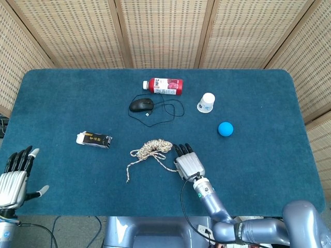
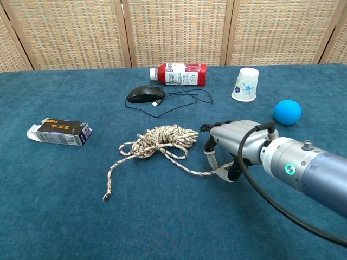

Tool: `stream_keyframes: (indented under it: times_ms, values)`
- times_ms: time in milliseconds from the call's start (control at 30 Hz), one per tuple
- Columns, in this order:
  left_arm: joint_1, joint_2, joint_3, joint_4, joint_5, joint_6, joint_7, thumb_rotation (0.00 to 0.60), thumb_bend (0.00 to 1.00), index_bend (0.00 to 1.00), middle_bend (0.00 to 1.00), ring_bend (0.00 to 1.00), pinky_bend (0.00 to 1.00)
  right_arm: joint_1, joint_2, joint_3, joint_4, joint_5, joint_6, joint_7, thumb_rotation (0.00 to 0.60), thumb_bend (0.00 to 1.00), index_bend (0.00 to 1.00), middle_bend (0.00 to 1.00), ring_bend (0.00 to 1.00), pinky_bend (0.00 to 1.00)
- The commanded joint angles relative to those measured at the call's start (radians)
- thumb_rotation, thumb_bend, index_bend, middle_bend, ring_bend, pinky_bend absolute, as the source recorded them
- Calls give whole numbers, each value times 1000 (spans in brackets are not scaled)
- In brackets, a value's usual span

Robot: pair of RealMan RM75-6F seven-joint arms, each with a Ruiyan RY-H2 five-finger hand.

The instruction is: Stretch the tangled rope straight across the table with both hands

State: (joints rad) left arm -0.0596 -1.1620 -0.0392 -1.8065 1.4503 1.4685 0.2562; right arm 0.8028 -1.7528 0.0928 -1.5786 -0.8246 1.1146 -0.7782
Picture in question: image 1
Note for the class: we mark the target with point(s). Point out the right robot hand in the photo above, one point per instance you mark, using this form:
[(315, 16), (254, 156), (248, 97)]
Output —
[(190, 165)]

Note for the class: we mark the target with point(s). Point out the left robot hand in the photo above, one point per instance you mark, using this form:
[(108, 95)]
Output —
[(11, 186)]

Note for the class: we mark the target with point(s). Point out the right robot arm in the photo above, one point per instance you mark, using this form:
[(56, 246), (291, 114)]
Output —
[(214, 204)]

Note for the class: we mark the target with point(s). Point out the blue ball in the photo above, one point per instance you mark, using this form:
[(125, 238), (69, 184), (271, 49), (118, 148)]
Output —
[(225, 129)]

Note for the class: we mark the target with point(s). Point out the black device beside table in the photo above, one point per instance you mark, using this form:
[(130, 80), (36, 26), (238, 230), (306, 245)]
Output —
[(2, 126)]

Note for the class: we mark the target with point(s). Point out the white flowered paper cup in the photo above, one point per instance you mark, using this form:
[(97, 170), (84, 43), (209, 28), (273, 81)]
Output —
[(207, 103)]

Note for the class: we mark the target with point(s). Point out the blue table cloth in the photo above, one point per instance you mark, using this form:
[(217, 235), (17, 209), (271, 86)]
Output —
[(77, 180)]

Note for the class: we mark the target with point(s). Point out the white power strip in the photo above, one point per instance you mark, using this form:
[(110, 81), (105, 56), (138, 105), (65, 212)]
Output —
[(204, 230)]

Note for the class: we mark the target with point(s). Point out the blue-grey robot torso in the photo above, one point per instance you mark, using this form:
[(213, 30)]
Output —
[(155, 232)]

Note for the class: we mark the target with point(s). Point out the red juice bottle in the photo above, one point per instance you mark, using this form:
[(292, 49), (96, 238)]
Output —
[(168, 87)]

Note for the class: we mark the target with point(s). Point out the black carton box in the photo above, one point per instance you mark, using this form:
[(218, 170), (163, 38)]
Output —
[(95, 140)]

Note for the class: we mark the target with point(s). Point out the woven folding screen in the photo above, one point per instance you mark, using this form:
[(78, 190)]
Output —
[(165, 31)]

